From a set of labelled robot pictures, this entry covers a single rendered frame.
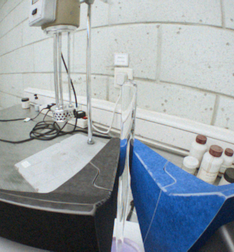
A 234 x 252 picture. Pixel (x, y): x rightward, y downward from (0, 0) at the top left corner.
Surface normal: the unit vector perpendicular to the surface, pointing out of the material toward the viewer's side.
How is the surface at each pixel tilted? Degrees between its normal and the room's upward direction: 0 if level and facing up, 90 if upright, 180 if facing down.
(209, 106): 90
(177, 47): 90
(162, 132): 90
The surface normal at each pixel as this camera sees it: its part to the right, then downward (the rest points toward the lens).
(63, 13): 0.39, 0.37
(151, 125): -0.56, 0.32
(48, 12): 0.83, 0.24
